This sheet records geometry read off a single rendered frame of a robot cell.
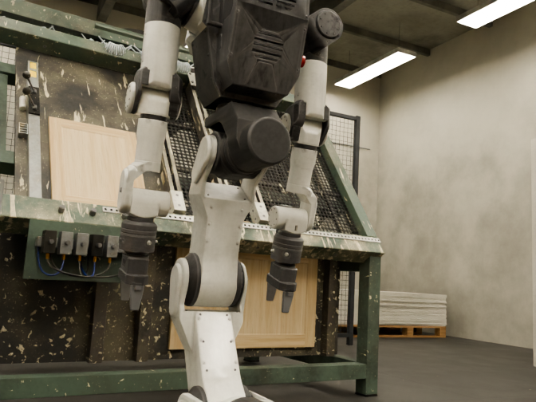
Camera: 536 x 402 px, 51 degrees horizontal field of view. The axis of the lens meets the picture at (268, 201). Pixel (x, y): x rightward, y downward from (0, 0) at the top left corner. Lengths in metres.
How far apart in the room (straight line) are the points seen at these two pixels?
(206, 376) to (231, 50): 0.79
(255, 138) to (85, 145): 1.70
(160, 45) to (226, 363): 0.81
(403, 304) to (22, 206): 5.71
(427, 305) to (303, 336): 4.51
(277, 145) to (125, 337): 1.75
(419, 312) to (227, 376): 6.26
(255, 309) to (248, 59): 1.96
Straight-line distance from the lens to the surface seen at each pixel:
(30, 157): 2.71
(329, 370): 3.18
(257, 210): 2.95
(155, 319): 2.90
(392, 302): 7.33
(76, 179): 2.71
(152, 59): 1.44
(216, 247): 1.49
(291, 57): 1.45
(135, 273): 1.41
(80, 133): 2.94
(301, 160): 1.57
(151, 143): 1.41
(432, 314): 7.76
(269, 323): 3.19
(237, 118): 1.34
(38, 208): 2.50
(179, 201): 2.74
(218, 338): 1.50
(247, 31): 1.40
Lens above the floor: 0.62
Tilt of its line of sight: 8 degrees up
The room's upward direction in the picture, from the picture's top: 3 degrees clockwise
